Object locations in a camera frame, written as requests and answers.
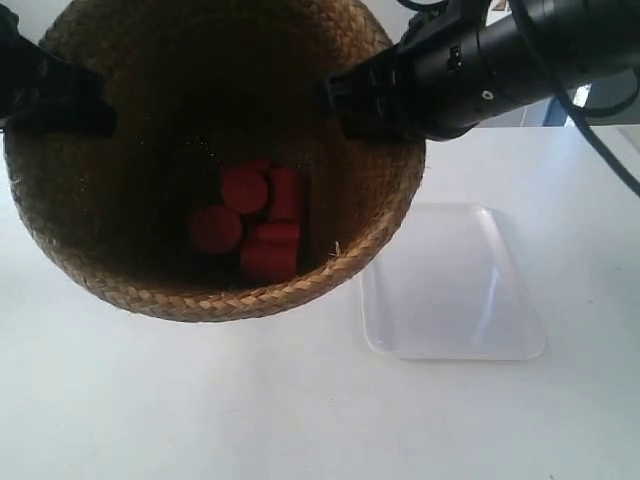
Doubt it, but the white plastic tray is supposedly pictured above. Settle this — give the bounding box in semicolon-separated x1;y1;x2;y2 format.
360;203;546;361

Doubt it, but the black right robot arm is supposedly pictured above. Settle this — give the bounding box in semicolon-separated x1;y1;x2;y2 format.
318;1;639;141

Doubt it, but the woven straw basket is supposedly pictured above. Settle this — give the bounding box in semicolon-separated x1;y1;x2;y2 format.
4;1;425;322

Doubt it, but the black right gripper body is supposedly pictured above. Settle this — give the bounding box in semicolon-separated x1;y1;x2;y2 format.
349;34;501;142

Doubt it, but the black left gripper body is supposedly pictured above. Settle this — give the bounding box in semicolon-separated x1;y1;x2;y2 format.
1;9;117;138

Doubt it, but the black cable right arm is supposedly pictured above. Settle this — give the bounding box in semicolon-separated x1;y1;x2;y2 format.
504;0;640;198

